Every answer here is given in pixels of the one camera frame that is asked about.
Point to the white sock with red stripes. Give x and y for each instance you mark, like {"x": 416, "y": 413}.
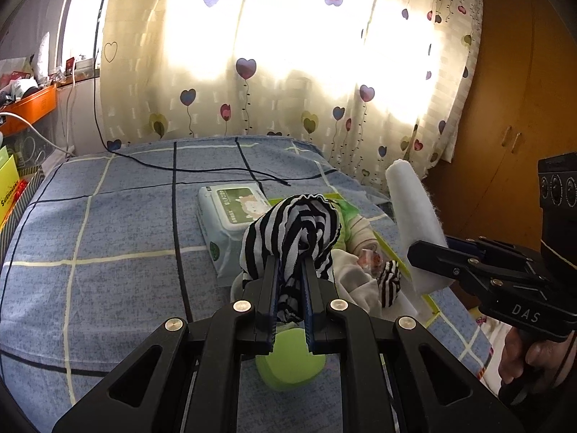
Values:
{"x": 360, "y": 234}

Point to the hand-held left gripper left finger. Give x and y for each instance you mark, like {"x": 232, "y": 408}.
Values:
{"x": 270, "y": 306}

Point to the yellow-green cardboard box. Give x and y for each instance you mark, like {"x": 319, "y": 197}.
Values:
{"x": 6, "y": 189}

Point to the person's right hand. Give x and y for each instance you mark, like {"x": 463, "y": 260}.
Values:
{"x": 541, "y": 358}

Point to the blue plaid bedsheet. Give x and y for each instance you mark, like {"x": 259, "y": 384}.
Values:
{"x": 112, "y": 234}

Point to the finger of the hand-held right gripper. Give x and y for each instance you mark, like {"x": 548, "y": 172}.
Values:
{"x": 491, "y": 250}
{"x": 446, "y": 264}

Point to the white towel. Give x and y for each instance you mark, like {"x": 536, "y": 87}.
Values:
{"x": 414, "y": 207}

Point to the black white striped cloth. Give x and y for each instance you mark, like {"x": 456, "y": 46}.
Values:
{"x": 293, "y": 225}

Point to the wooden wardrobe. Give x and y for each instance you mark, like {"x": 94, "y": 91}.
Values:
{"x": 509, "y": 99}

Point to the clear plastic bag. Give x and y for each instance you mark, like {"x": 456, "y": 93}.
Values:
{"x": 18, "y": 85}

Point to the orange basket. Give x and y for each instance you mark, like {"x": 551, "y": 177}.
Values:
{"x": 36, "y": 106}

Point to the heart print curtain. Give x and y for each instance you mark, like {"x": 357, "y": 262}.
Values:
{"x": 293, "y": 31}

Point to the clear bag with red bits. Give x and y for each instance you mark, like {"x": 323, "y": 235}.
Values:
{"x": 372, "y": 259}

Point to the green and white box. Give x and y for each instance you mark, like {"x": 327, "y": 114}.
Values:
{"x": 419, "y": 309}

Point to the small black white striped sock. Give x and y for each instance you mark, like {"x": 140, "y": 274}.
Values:
{"x": 388, "y": 282}

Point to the striped cardboard tray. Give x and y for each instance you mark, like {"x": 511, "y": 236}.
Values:
{"x": 27, "y": 203}

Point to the wet wipes pack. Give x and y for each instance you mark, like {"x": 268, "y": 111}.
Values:
{"x": 225, "y": 216}

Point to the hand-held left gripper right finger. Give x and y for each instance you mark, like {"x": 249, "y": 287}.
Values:
{"x": 309, "y": 306}

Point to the light green plastic container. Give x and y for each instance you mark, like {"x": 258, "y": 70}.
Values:
{"x": 290, "y": 365}

